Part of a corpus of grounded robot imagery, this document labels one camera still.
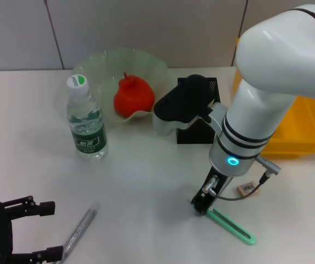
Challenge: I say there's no beige eraser with barcode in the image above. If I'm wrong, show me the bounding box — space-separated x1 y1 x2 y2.
236 181 261 197

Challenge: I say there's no grey pen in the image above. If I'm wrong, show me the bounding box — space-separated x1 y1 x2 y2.
58 207 98 262

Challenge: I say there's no water bottle with green label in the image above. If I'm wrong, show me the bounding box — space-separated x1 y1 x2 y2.
65 74 109 162

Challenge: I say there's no red-orange toy orange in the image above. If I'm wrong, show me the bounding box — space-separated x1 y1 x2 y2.
113 71 156 119

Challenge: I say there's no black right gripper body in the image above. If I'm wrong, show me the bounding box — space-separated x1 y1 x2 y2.
190 166 231 210

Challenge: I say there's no green utility knife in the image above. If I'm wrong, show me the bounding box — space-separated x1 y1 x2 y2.
204 207 257 246

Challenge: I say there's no translucent green fruit plate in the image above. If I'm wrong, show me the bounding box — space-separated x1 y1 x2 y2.
54 48 175 129

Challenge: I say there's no black mesh pen holder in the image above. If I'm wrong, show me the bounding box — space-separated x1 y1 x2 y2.
176 76 221 145

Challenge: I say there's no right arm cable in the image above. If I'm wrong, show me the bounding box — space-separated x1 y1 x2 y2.
216 155 283 202

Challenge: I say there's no yellow plastic bin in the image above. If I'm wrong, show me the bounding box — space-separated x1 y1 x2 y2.
232 37 315 159

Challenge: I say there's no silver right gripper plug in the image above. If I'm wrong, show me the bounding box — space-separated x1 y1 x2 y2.
202 175 220 196

